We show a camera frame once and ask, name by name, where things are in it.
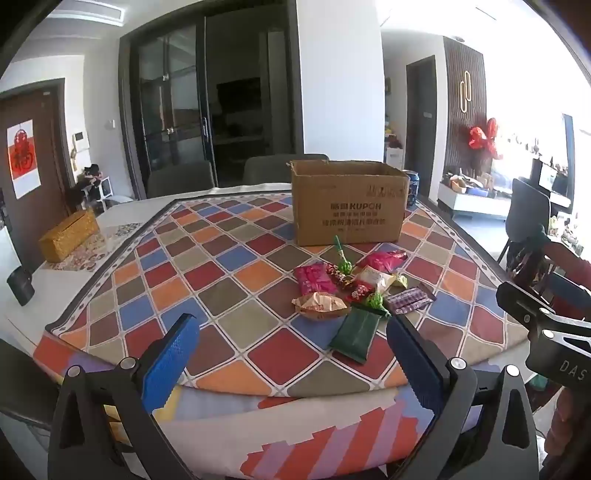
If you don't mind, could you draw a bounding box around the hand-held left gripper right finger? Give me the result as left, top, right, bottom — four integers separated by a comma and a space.
386, 315, 539, 480

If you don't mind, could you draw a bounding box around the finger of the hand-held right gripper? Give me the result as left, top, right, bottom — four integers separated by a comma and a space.
496, 281, 556, 330

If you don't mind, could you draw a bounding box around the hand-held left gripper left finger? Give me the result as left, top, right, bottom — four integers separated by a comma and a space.
48, 313, 201, 480

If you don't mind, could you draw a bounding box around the dark green snack packet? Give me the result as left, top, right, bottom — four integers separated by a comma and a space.
329, 307, 380, 365

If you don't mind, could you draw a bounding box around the pink snack packet blue edge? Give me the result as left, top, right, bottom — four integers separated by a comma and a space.
294, 262, 339, 296

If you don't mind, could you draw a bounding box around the brown cardboard box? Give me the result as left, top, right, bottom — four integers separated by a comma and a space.
289, 160, 411, 247

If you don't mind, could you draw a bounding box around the red cloth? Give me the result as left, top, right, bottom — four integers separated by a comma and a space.
542, 240, 591, 320

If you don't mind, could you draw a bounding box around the purple striped snack packet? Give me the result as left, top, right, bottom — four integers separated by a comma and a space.
384, 285, 437, 316

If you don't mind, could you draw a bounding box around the dark green cloth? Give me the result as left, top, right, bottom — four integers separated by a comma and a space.
526, 223, 550, 252

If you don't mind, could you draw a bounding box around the dark grey chair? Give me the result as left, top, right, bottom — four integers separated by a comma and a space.
499, 178, 552, 273

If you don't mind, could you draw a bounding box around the colourful checkered tablecloth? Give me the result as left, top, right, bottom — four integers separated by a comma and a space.
32, 191, 537, 480

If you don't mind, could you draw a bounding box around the dark red snack packet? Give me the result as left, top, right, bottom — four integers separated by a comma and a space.
344, 282, 375, 304

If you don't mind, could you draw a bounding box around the white beige snack packet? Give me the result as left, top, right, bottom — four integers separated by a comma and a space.
353, 267, 396, 294

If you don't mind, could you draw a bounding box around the tan orange snack packet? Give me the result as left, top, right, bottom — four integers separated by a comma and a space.
292, 292, 352, 320

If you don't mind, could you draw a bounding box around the white low cabinet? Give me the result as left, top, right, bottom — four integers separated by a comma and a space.
438, 179, 514, 221

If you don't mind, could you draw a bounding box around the computer monitor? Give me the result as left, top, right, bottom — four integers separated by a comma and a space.
530, 158, 574, 205

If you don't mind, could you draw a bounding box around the green stick candy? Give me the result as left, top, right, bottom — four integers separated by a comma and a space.
333, 235, 354, 278

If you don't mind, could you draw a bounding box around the patterned table mat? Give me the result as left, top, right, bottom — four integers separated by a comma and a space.
45, 223, 145, 273

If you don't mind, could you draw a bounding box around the yellow woven tissue box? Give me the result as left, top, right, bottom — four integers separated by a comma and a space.
38, 209, 100, 264

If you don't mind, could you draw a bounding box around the blue drink can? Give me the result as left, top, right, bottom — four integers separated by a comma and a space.
403, 170, 420, 209

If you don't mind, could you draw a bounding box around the black mug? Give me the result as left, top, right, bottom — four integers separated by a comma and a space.
6, 266, 35, 306

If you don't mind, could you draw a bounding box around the red bow decoration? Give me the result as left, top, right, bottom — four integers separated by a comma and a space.
468, 117, 502, 158

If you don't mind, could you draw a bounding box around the grey dining chair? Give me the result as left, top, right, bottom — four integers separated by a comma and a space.
147, 161, 217, 199
243, 154, 330, 185

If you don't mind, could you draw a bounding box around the small white shelf unit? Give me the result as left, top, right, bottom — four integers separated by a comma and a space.
73, 163, 115, 209

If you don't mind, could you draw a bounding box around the brown wooden door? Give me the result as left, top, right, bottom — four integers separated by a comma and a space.
0, 78, 77, 275

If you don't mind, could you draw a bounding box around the dark interior door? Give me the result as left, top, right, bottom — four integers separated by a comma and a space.
406, 55, 438, 200

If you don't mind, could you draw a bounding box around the red and white door poster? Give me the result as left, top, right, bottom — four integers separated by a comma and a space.
6, 119, 42, 200

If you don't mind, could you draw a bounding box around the black framed glass door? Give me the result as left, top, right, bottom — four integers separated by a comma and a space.
118, 0, 305, 188

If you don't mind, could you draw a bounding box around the dark slatted wall panel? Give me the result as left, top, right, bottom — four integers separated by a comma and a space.
443, 36, 488, 178

